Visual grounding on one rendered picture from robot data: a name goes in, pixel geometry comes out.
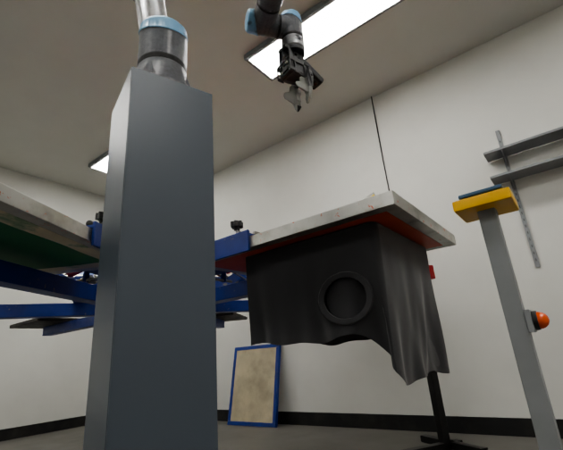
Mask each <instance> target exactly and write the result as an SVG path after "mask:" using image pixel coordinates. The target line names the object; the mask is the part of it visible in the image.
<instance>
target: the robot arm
mask: <svg viewBox="0 0 563 450"><path fill-rule="evenodd" d="M133 1H134V2H135V3H136V9H137V15H138V22H139V50H138V64H137V65H138V66H137V68H138V69H141V70H143V71H148V72H151V73H154V74H155V75H158V76H161V77H164V78H167V79H170V80H173V81H176V82H179V83H181V84H184V85H187V86H189V87H190V85H189V82H188V79H187V48H188V38H187V32H186V30H185V29H184V27H183V26H182V25H181V24H179V23H178V22H177V21H176V20H175V19H173V18H170V17H167V14H166V9H165V3H164V2H165V1H166V0H133ZM282 1H283V0H257V2H256V8H253V9H251V8H249V9H248V11H247V14H246V19H245V30H246V32H247V33H248V34H252V35H256V36H260V37H266V38H275V39H280V40H281V48H280V49H279V51H278V52H279V62H280V65H279V66H278V67H277V79H278V81H279V82H281V83H284V82H285V83H287V84H291V86H290V92H286V93H284V95H283V96H284V98H285V99H286V100H288V101H289V102H290V103H292V104H293V105H294V108H295V110H296V111H297V112H299V110H300V109H301V100H300V96H301V90H300V89H302V90H303V91H304V92H305V94H306V100H307V104H308V103H309V102H310V99H311V95H312V91H313V90H315V89H316V88H318V87H319V86H320V85H321V84H322V83H323V81H324V78H323V77H322V76H321V75H320V74H319V73H318V72H317V71H316V70H315V69H314V68H313V67H312V66H311V65H310V64H309V63H308V62H307V61H306V60H305V59H304V57H305V44H304V36H303V24H302V20H301V17H300V14H299V13H298V12H297V11H296V10H293V9H289V10H285V11H283V12H282V13H281V14H279V11H280V9H281V6H282ZM279 73H280V78H279ZM298 88H300V89H298Z"/></svg>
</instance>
